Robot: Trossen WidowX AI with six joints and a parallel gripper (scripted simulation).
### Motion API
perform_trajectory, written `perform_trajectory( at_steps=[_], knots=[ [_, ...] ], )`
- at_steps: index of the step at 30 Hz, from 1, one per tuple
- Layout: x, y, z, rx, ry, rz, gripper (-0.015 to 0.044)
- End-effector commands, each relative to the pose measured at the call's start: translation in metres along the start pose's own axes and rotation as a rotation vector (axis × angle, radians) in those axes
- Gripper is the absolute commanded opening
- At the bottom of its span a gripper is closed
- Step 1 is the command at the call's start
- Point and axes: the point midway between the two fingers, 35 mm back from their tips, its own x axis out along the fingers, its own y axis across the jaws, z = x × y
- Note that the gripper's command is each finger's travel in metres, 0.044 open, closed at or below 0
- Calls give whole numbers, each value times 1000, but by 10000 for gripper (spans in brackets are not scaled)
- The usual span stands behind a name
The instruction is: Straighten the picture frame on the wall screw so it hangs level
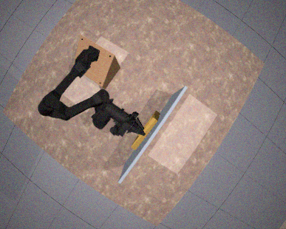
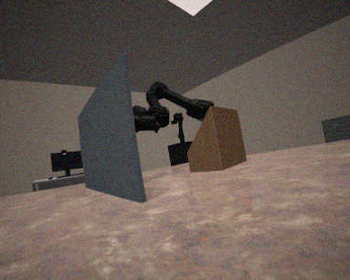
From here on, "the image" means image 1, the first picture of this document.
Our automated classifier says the brown wooden picture frame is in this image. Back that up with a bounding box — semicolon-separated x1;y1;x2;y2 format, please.
131;111;160;150

